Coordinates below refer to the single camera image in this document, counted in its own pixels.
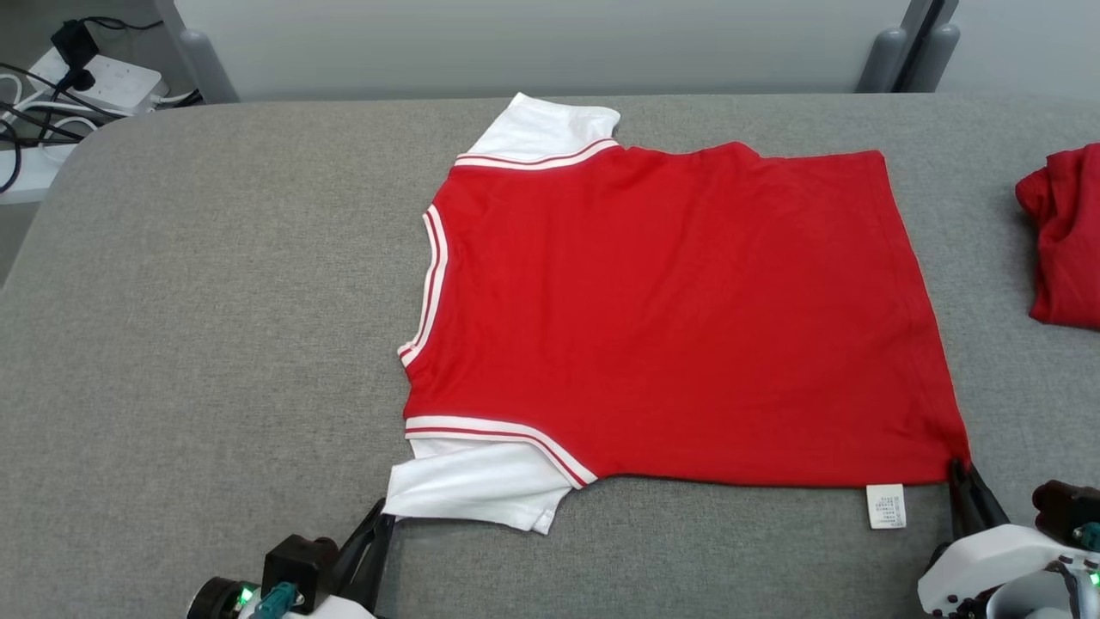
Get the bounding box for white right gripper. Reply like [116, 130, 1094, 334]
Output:
[918, 459, 1084, 616]

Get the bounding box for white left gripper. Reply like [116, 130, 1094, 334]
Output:
[247, 499, 397, 619]

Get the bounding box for red shorts with white stripe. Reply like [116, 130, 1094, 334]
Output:
[1016, 144, 1100, 332]

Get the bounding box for red and white jersey shirt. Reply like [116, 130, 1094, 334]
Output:
[382, 93, 972, 536]

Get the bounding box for grey partition foot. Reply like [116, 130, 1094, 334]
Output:
[176, 30, 240, 104]
[907, 23, 961, 94]
[855, 28, 908, 94]

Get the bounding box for narrow white partition panel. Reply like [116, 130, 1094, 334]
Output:
[932, 0, 1100, 95]

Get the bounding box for plain white power strip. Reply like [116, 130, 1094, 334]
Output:
[0, 142, 78, 205]

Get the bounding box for white power strip with plugs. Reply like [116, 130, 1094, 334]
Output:
[30, 47, 164, 117]

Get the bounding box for wide white partition panel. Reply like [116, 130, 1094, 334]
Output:
[172, 0, 912, 102]

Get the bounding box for black power adapter plug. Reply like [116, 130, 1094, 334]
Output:
[52, 19, 97, 91]

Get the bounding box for teal left camera connector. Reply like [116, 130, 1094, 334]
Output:
[249, 582, 302, 619]

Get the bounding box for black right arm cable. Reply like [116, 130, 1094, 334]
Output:
[1061, 559, 1085, 619]

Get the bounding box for dark grey partition post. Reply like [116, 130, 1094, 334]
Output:
[894, 0, 959, 91]

